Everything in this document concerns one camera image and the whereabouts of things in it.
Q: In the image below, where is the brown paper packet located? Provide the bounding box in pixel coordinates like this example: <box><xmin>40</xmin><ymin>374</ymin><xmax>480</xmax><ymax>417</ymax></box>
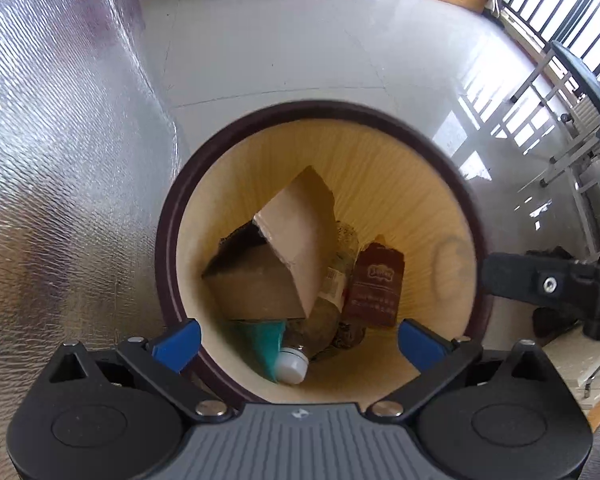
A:
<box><xmin>341</xmin><ymin>241</ymin><xmax>406</xmax><ymax>328</ymax></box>

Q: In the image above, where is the teal plastic wrapper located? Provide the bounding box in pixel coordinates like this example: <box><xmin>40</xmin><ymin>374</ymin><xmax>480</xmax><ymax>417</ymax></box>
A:
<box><xmin>232</xmin><ymin>321</ymin><xmax>287</xmax><ymax>383</ymax></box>

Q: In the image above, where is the clear plastic bottle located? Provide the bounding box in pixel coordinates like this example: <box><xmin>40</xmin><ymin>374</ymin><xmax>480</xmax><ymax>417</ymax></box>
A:
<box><xmin>277</xmin><ymin>220</ymin><xmax>368</xmax><ymax>385</ymax></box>

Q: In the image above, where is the brown cardboard box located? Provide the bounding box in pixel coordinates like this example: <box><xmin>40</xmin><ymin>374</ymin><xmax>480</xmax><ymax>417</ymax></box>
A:
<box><xmin>201</xmin><ymin>165</ymin><xmax>340</xmax><ymax>322</ymax></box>

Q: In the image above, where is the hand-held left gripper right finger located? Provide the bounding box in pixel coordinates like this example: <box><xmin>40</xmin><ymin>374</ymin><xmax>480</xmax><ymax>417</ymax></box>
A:
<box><xmin>367</xmin><ymin>318</ymin><xmax>556</xmax><ymax>421</ymax></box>

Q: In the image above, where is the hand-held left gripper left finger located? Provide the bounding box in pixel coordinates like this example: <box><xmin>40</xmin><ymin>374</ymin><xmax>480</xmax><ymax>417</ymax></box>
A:
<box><xmin>42</xmin><ymin>318</ymin><xmax>233</xmax><ymax>423</ymax></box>

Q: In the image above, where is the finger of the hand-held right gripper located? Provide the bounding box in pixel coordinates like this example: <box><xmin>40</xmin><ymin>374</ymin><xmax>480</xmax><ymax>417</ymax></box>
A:
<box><xmin>481</xmin><ymin>252</ymin><xmax>598</xmax><ymax>318</ymax></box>

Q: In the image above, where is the black window railing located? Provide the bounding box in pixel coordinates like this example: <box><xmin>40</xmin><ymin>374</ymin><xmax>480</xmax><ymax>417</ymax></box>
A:
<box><xmin>500</xmin><ymin>0</ymin><xmax>600</xmax><ymax>76</ymax></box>

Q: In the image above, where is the printed tablecloth with foil backing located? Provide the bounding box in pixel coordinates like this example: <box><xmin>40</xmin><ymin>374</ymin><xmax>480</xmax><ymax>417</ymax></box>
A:
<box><xmin>0</xmin><ymin>0</ymin><xmax>181</xmax><ymax>411</ymax></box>

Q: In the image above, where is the yellow wastebasket with dark rim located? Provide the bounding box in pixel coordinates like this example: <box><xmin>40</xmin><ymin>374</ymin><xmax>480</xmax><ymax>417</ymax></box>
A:
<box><xmin>155</xmin><ymin>100</ymin><xmax>493</xmax><ymax>406</ymax></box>

